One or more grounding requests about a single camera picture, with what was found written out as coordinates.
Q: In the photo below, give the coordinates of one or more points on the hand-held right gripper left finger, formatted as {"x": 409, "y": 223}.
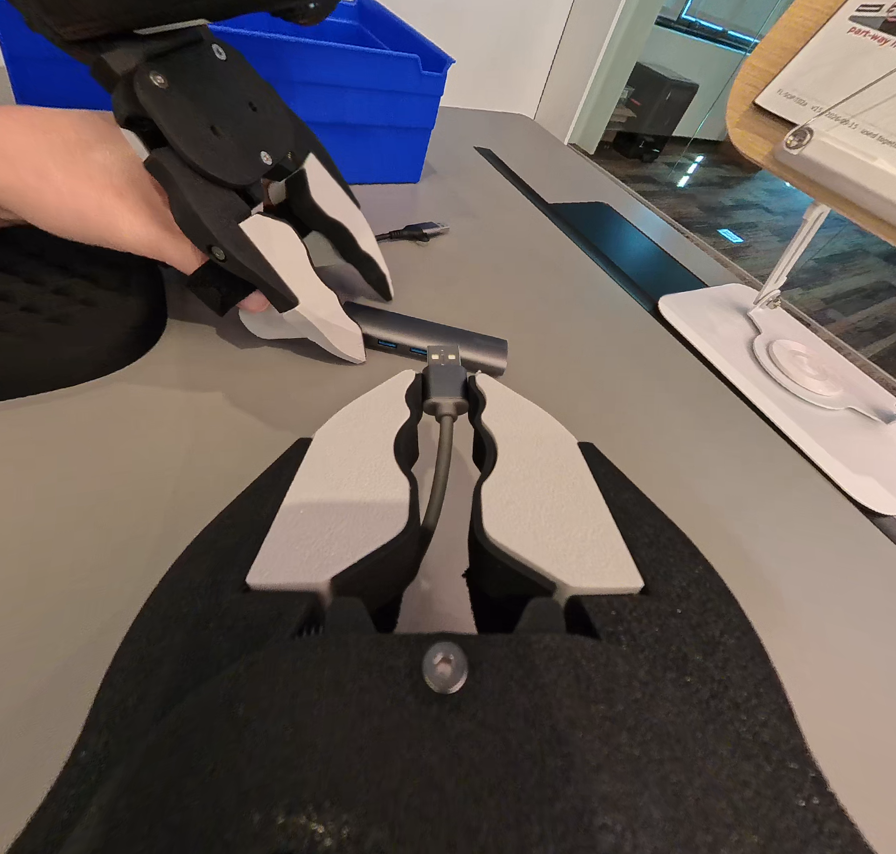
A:
{"x": 336, "y": 511}

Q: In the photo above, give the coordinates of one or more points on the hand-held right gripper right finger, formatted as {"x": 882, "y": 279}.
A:
{"x": 553, "y": 511}

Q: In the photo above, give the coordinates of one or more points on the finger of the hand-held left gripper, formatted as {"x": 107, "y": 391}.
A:
{"x": 280, "y": 251}
{"x": 343, "y": 216}

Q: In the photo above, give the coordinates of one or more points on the blue plastic bin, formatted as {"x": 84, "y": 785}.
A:
{"x": 364, "y": 97}

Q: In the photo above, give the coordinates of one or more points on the dark grey usb hub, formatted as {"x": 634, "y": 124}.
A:
{"x": 420, "y": 325}

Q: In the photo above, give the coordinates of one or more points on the person's left hand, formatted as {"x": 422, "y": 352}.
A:
{"x": 84, "y": 181}

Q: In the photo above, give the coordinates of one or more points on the black textured cushion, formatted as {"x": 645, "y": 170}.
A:
{"x": 70, "y": 322}

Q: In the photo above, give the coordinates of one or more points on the white stand with wooden board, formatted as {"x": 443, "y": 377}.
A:
{"x": 721, "y": 329}

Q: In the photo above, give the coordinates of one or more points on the black low cabinet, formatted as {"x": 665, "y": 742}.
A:
{"x": 661, "y": 108}

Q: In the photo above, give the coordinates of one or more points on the printed instruction sheet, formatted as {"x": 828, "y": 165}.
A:
{"x": 840, "y": 62}

